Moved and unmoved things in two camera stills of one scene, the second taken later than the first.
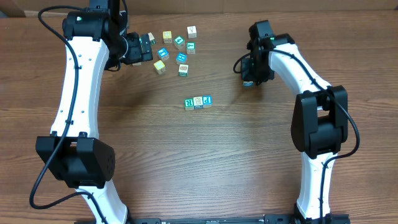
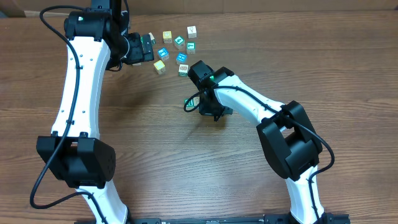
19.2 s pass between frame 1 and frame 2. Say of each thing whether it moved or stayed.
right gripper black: moved
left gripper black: stayed
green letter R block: stayed
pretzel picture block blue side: stayed
